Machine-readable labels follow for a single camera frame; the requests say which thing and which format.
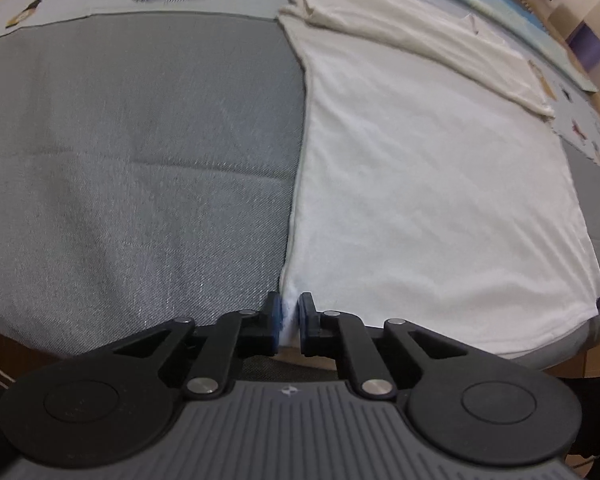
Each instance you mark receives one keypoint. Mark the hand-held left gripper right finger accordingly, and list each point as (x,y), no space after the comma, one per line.
(306,316)

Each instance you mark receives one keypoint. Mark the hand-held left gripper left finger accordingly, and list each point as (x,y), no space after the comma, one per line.
(276,312)

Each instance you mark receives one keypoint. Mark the white t-shirt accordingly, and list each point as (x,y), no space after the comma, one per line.
(430,185)

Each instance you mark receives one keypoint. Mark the purple box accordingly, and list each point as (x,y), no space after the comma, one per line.
(587,46)

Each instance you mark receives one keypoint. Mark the blue leaf-patterned mat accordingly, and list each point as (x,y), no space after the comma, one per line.
(505,15)

